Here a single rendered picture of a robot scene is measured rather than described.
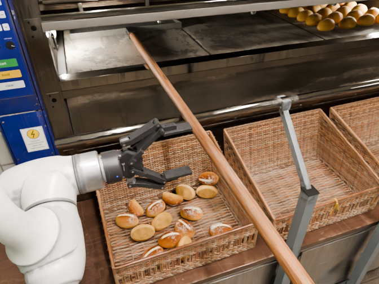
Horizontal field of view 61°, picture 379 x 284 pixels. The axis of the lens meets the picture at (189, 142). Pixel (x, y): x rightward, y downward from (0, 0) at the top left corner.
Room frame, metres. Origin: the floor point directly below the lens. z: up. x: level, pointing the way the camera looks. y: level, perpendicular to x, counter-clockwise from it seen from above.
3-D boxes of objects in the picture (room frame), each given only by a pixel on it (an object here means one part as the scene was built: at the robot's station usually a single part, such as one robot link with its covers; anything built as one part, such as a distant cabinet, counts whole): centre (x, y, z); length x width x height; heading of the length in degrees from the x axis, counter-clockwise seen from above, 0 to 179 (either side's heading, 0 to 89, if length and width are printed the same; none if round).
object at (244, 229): (0.91, 0.08, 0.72); 0.56 x 0.49 x 0.28; 111
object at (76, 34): (1.75, 0.36, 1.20); 0.55 x 0.36 x 0.03; 110
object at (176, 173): (0.62, 0.03, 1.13); 0.07 x 0.03 x 0.01; 110
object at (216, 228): (0.84, -0.13, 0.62); 0.10 x 0.07 x 0.06; 89
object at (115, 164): (0.57, 0.16, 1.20); 0.09 x 0.07 x 0.08; 110
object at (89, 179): (0.54, 0.22, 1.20); 0.09 x 0.06 x 0.09; 20
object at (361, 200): (1.11, -0.49, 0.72); 0.56 x 0.49 x 0.28; 110
